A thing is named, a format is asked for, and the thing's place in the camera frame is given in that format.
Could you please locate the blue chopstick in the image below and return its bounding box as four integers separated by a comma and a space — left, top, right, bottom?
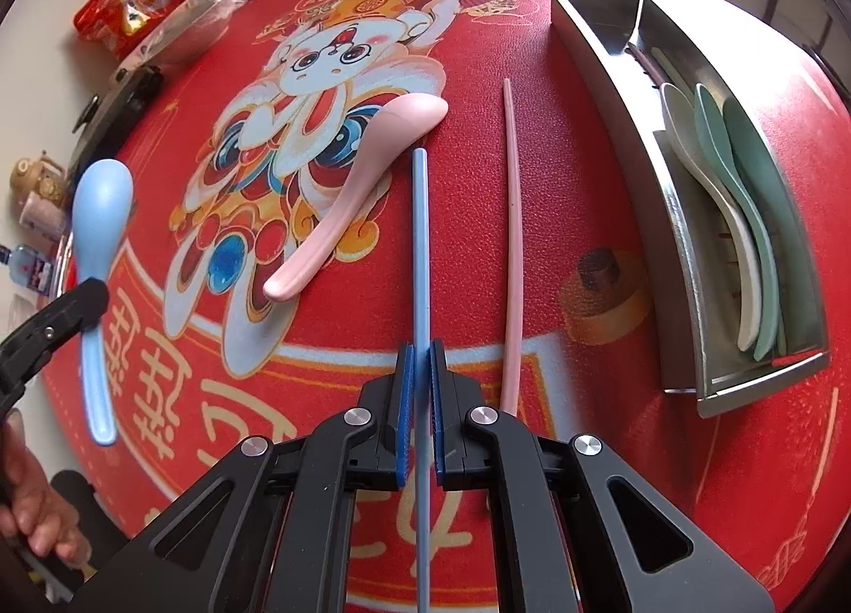
413, 147, 431, 613

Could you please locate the blue spoon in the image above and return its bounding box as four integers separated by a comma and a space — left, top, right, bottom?
72, 159, 134, 446

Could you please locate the pink chopstick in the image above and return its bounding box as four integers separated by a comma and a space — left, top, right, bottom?
500, 78, 523, 416

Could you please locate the pink spoon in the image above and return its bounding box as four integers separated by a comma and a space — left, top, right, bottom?
263, 93, 448, 302

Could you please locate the left hand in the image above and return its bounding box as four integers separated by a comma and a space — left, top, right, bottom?
2, 410, 91, 570

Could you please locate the brown teapot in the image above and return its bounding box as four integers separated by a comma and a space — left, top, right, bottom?
10, 152, 68, 210

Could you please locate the black electric cooker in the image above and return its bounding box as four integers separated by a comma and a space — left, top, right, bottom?
68, 65, 164, 189

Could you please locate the red snack bag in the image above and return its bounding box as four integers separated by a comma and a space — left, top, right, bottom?
72, 0, 185, 61

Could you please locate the stainless steel utensil tray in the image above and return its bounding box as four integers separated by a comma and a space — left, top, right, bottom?
551, 0, 829, 417

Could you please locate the pink bowl with wrap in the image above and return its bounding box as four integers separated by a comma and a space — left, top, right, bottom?
113, 0, 247, 81

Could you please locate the red festive table mat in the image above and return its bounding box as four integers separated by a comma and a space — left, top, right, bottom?
43, 0, 849, 607

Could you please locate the light green spoon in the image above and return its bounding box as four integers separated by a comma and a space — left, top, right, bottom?
692, 82, 783, 362

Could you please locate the white spoon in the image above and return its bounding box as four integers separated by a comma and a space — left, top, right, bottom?
659, 82, 763, 352

